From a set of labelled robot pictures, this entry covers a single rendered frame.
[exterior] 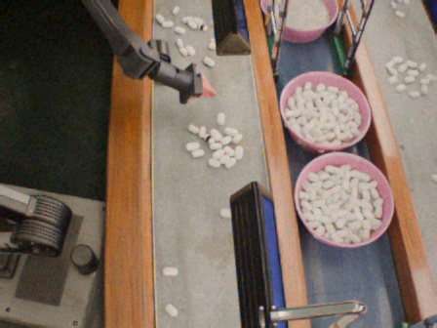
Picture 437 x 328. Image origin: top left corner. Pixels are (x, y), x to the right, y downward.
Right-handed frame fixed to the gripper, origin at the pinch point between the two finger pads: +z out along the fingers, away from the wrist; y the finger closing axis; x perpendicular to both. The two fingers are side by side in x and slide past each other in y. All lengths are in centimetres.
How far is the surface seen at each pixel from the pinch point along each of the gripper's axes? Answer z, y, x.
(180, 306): -6, -56, 12
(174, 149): -5.0, -13.3, 11.7
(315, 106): 27.8, -0.8, -13.8
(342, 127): 31.4, -9.5, -18.9
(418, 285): 37, -57, -27
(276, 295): -15, -63, -25
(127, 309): -17, -56, 18
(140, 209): -13.4, -31.1, 15.7
